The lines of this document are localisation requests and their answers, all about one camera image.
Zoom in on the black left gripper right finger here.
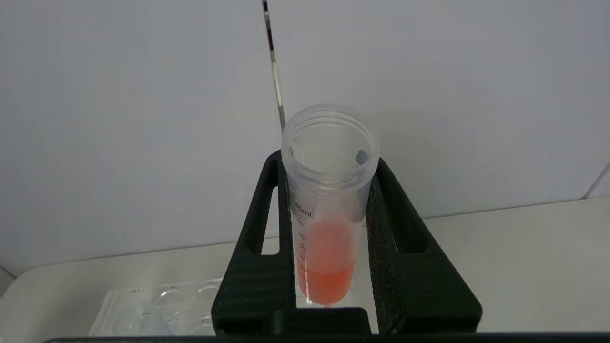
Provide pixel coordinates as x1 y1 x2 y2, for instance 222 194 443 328
365 157 483 334

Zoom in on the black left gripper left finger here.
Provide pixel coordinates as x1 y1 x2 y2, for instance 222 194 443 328
211 150 297 335

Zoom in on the test tube with orange liquid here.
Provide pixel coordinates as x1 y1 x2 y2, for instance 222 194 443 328
281 104 380 306

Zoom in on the clear acrylic test tube rack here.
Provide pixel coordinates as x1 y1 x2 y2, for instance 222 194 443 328
90 279 224 337

